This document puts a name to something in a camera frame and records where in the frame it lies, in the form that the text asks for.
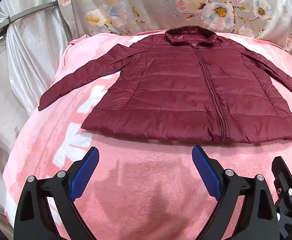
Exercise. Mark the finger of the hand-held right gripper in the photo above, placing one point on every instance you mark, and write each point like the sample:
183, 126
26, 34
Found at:
285, 180

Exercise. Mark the grey floral cloth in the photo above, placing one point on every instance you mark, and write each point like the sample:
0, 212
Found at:
148, 5

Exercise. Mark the pink printed blanket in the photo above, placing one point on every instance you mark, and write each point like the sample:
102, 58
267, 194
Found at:
148, 180

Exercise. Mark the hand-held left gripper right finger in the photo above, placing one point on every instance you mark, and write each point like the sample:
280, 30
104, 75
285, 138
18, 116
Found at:
207, 173

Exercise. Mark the white satin curtain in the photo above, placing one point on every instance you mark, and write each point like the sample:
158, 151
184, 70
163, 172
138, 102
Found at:
23, 67

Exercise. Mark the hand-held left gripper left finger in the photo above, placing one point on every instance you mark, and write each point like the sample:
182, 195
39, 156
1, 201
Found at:
83, 173

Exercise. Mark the maroon puffer jacket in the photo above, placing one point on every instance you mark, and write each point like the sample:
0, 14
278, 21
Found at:
173, 92

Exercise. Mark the metal frame bar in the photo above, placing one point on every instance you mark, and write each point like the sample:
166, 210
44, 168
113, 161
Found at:
35, 9

